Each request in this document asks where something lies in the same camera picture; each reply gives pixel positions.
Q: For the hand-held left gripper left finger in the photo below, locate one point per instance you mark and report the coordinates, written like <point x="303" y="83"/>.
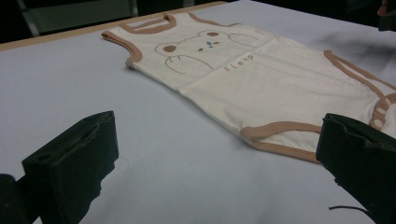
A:
<point x="68" y="168"/>

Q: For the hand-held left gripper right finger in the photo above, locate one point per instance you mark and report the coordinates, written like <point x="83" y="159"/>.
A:
<point x="364" y="168"/>

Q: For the white baby bodysuit tan trim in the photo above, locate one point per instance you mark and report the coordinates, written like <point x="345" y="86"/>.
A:
<point x="264" y="93"/>

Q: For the light blue table mat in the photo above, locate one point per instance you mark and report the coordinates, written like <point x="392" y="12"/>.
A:
<point x="155" y="130"/>

